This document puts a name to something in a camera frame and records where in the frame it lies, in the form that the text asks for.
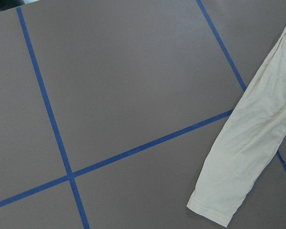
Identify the cream long-sleeve graphic shirt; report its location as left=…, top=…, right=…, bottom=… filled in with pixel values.
left=187, top=26, right=286, bottom=227

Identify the blue tape line lengthwise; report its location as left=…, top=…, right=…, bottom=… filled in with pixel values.
left=16, top=7, right=90, bottom=229

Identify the blue tape line crosswise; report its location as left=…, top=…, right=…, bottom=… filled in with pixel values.
left=0, top=110, right=233, bottom=208

